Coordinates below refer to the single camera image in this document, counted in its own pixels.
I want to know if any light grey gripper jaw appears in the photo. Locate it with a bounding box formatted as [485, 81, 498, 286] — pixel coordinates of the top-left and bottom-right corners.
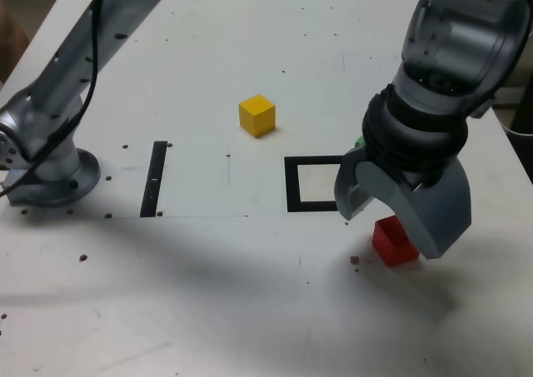
[355, 156, 473, 261]

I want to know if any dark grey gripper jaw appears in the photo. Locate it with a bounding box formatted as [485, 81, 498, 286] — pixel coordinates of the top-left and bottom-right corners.
[334, 147, 378, 222]

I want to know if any red cube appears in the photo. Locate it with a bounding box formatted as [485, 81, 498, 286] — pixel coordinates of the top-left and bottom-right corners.
[371, 216, 420, 268]

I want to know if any yellow cube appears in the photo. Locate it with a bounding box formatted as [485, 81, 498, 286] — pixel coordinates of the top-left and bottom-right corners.
[238, 94, 276, 140]

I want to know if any black tape square outline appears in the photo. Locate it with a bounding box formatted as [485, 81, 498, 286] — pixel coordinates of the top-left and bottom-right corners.
[283, 155, 347, 214]

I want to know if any black tape strip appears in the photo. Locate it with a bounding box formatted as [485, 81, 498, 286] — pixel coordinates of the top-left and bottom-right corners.
[139, 141, 168, 218]

